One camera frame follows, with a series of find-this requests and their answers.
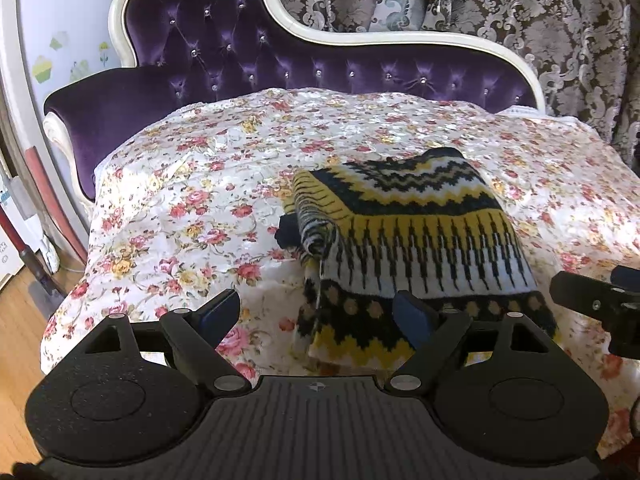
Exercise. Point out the yellow flower wall sticker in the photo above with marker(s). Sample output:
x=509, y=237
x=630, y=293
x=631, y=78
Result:
x=104, y=49

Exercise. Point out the brown damask curtain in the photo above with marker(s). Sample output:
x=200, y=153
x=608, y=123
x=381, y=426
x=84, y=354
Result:
x=550, y=20

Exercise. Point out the purple tufted sofa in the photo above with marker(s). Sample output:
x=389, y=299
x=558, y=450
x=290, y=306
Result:
x=225, y=45

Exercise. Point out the floral blanket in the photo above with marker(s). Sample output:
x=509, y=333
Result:
x=200, y=185

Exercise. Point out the pale cupcake wall sticker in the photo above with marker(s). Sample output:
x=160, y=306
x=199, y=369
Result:
x=80, y=71

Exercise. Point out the large green cupcake wall sticker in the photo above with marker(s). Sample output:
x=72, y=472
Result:
x=43, y=71

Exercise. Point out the small green cupcake wall sticker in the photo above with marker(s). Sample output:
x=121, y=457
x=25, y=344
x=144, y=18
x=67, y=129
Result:
x=59, y=41

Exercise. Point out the red-brown board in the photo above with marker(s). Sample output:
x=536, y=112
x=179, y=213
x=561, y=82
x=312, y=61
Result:
x=50, y=195

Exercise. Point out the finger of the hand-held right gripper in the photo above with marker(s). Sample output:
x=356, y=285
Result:
x=585, y=295
x=629, y=280

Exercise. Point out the yellow black patterned knit sweater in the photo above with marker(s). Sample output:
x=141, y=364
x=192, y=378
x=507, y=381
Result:
x=425, y=230

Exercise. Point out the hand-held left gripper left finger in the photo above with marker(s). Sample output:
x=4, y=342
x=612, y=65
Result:
x=222, y=315

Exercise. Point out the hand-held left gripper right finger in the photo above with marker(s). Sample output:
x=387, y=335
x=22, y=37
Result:
x=412, y=317

